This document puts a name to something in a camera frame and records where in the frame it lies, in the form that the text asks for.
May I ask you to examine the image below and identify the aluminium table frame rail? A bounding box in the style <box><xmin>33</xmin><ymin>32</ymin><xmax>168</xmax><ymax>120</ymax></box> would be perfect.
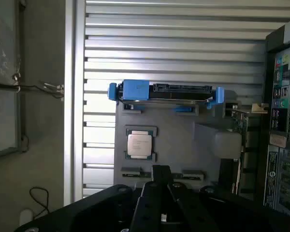
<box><xmin>64</xmin><ymin>0</ymin><xmax>87</xmax><ymax>203</ymax></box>

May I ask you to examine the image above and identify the small white plastic object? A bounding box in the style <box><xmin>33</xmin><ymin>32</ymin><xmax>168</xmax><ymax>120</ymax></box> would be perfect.
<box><xmin>19</xmin><ymin>208</ymin><xmax>34</xmax><ymax>228</ymax></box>

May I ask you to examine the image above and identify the silver CPU chip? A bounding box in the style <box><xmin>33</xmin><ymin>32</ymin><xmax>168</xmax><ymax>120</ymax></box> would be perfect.
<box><xmin>126</xmin><ymin>130</ymin><xmax>154</xmax><ymax>159</ymax></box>

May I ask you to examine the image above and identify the thin black cable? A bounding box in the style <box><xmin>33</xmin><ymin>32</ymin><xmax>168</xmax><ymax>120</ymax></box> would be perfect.
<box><xmin>29</xmin><ymin>187</ymin><xmax>51</xmax><ymax>219</ymax></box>

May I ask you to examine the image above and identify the metal clasp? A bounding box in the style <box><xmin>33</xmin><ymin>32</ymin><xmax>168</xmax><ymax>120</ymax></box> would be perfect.
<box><xmin>11</xmin><ymin>72</ymin><xmax>65</xmax><ymax>100</ymax></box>

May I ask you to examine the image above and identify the black open PC case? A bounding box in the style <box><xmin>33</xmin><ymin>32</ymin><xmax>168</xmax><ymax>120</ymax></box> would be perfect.
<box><xmin>262</xmin><ymin>17</ymin><xmax>290</xmax><ymax>218</ymax></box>

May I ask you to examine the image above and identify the hard disk with blue bracket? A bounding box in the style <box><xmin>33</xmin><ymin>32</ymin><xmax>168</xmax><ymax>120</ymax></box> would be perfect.
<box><xmin>107</xmin><ymin>79</ymin><xmax>224</xmax><ymax>110</ymax></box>

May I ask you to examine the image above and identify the grey plastic parts rack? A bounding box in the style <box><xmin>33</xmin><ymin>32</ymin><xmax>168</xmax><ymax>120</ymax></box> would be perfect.
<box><xmin>113</xmin><ymin>89</ymin><xmax>245</xmax><ymax>194</ymax></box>

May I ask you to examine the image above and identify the graphics card with metal bracket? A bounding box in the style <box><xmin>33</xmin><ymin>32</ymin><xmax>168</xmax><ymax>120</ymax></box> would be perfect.
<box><xmin>226</xmin><ymin>102</ymin><xmax>269</xmax><ymax>194</ymax></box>

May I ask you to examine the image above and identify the grey framed floor panel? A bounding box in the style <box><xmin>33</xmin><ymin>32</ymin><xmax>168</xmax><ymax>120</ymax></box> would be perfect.
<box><xmin>0</xmin><ymin>0</ymin><xmax>24</xmax><ymax>160</ymax></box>

